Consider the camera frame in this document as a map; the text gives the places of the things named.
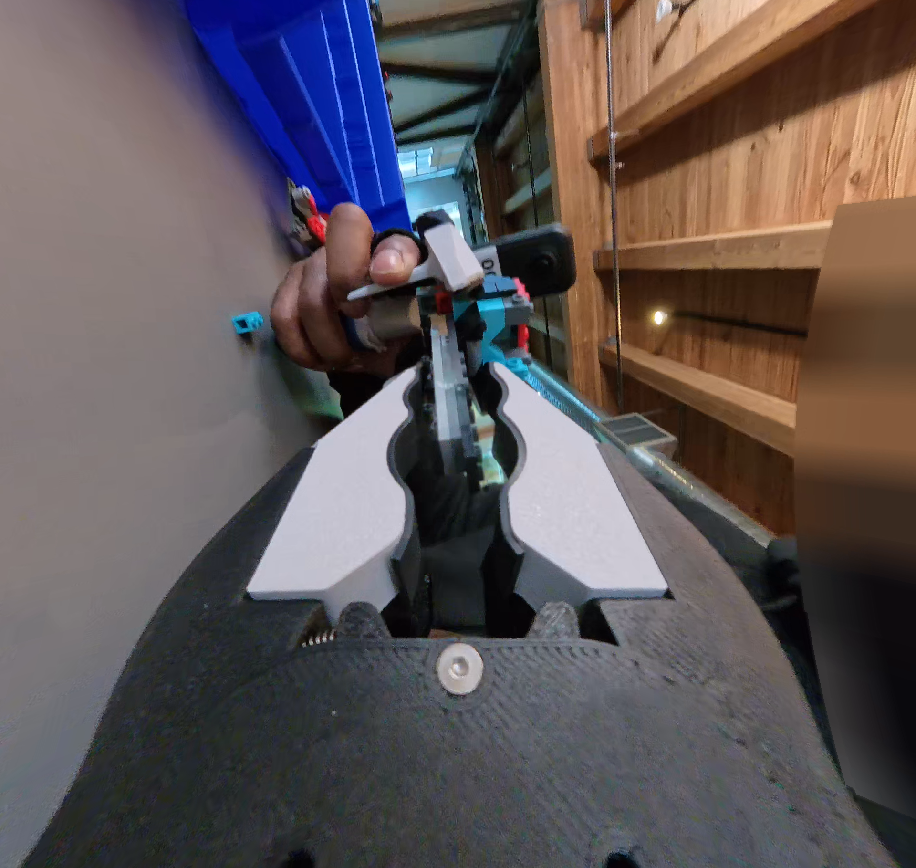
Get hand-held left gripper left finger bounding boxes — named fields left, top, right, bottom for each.
left=244, top=366, right=427, bottom=611

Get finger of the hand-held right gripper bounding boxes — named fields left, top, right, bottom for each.
left=347, top=211, right=487, bottom=303
left=361, top=300, right=425, bottom=345

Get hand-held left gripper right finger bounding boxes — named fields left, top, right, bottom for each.
left=485, top=362, right=671, bottom=613

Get multicolour toy brick model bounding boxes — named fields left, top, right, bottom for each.
left=415, top=275, right=534, bottom=497

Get person's right hand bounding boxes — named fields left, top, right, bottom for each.
left=269, top=201, right=425, bottom=376

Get metal ceiling vent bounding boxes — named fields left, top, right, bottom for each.
left=601, top=413, right=677, bottom=454

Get red and white toy pieces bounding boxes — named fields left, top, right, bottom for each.
left=288, top=177, right=326, bottom=245

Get blue plastic storage bin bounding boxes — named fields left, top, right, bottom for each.
left=175, top=0, right=410, bottom=246

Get galvanized metal duct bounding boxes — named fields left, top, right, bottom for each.
left=526, top=363, right=774, bottom=533

